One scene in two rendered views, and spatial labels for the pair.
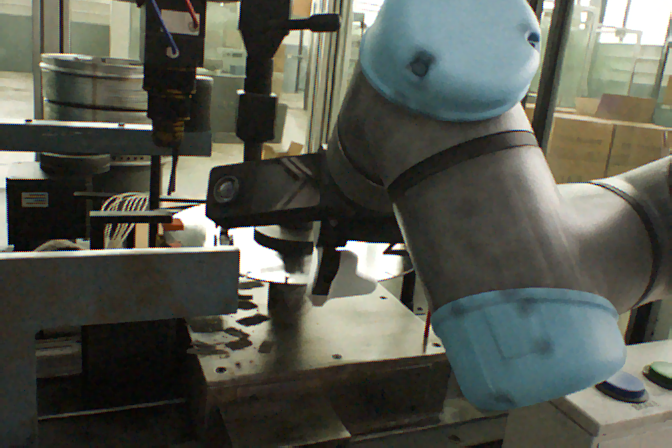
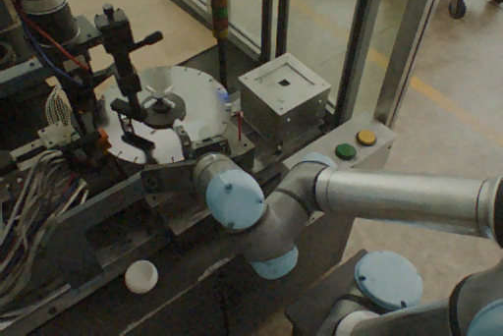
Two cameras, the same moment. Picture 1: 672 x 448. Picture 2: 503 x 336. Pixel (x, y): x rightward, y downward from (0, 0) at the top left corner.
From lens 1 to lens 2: 0.56 m
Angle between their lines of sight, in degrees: 37
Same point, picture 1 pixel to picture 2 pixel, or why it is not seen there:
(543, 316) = (273, 264)
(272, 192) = (171, 183)
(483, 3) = (244, 197)
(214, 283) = not seen: hidden behind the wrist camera
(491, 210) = (256, 244)
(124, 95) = not seen: outside the picture
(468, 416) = (265, 164)
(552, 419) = not seen: hidden behind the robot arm
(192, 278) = (137, 188)
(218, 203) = (150, 189)
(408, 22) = (223, 215)
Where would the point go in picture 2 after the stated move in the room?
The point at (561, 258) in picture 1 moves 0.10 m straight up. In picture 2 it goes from (276, 249) to (280, 213)
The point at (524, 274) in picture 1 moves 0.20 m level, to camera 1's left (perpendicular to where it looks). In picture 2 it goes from (267, 256) to (132, 286)
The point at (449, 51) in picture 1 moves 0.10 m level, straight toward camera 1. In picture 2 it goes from (237, 219) to (242, 289)
